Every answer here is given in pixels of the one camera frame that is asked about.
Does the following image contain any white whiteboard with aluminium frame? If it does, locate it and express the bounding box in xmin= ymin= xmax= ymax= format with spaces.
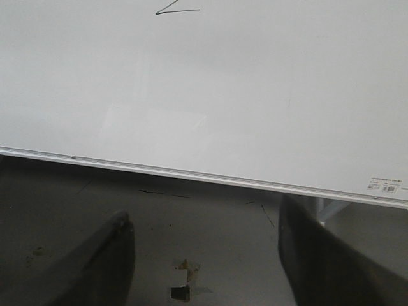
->
xmin=1 ymin=1 xmax=407 ymax=208

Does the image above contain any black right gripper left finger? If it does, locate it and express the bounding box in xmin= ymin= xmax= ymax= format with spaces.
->
xmin=17 ymin=211 xmax=135 ymax=305

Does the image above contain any white barcode sticker label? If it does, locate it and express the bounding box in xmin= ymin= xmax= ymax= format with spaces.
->
xmin=367 ymin=177 xmax=403 ymax=193

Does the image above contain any yellow tape scrap on floor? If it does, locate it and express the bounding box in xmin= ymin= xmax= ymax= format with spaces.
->
xmin=173 ymin=259 xmax=201 ymax=284

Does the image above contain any grey whiteboard stand leg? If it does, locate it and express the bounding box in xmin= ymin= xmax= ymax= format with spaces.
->
xmin=316 ymin=198 xmax=351 ymax=226

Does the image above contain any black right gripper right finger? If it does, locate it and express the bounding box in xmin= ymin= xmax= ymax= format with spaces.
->
xmin=278 ymin=196 xmax=407 ymax=305

